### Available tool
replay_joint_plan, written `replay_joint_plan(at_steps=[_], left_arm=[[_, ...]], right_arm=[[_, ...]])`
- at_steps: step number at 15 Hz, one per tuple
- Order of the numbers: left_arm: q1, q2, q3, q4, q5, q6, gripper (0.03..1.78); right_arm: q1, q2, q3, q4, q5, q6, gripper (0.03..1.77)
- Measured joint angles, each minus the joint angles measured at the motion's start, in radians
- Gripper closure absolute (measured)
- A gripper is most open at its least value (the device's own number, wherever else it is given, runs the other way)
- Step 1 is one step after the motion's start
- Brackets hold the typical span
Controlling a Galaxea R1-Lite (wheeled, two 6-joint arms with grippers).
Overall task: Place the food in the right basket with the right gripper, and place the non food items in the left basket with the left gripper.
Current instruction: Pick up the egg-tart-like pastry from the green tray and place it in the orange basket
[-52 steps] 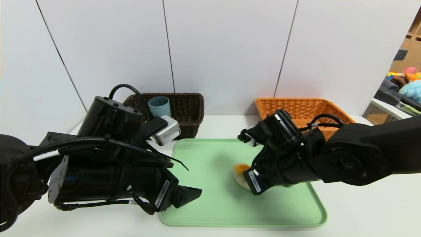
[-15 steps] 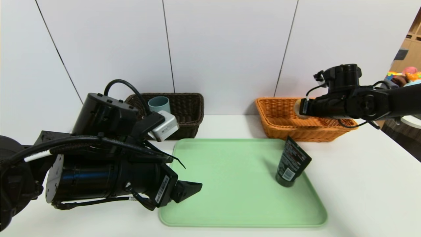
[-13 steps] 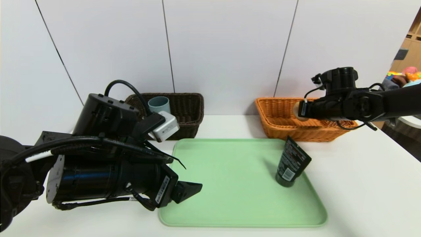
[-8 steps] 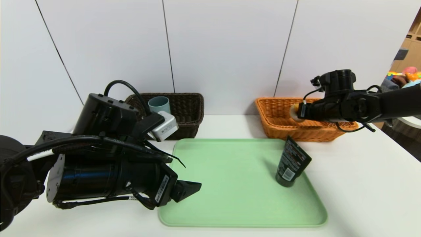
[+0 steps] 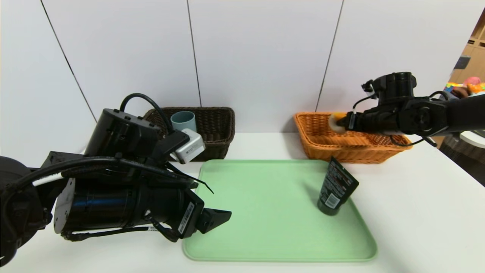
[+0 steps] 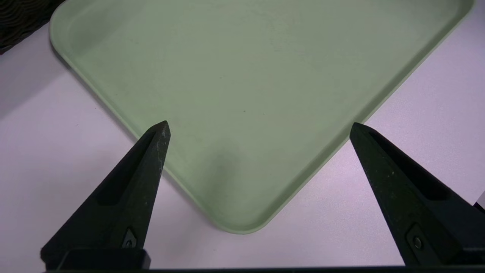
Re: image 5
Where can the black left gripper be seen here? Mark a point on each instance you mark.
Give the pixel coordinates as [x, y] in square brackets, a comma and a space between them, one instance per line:
[188, 218]

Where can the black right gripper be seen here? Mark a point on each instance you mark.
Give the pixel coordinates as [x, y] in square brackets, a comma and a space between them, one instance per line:
[351, 121]

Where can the toy egg orange yolk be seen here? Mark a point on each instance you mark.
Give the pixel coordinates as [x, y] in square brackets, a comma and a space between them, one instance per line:
[333, 123]

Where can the black squeeze tube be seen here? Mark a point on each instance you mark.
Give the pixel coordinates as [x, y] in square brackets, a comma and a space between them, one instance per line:
[335, 185]

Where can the blue-grey plastic cup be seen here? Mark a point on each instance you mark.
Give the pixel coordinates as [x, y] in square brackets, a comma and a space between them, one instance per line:
[183, 121]

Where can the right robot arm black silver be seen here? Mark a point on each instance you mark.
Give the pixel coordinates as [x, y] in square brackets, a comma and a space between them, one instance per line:
[454, 115]

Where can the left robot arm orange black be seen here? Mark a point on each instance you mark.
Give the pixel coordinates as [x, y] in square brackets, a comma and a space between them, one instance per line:
[102, 206]

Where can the orange wicker basket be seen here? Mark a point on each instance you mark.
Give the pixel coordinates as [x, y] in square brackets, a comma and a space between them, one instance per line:
[352, 151]

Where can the dark brown wicker basket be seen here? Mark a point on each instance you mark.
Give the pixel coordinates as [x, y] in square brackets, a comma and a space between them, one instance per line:
[218, 136]

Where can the light green plastic tray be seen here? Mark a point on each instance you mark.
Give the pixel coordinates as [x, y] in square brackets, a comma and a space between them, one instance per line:
[265, 227]

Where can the dark brown plush toy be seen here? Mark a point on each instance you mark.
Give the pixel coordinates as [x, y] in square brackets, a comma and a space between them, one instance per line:
[459, 92]

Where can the white side table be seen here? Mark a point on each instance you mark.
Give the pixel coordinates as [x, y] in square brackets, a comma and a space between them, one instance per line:
[473, 139]

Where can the dark grey box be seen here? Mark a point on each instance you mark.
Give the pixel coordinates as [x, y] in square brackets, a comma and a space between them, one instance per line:
[461, 62]

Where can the pink plush toy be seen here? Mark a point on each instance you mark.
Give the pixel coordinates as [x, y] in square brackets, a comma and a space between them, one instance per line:
[471, 81]

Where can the orange plush toy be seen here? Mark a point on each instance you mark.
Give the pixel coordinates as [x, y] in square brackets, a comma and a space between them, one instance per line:
[476, 88]

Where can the wooden shelf unit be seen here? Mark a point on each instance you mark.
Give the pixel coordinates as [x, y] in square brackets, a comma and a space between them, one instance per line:
[475, 53]

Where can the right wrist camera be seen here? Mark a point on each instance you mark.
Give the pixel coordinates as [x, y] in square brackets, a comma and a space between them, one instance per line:
[369, 86]

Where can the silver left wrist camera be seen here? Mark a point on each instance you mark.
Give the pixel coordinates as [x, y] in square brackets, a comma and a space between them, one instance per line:
[189, 147]

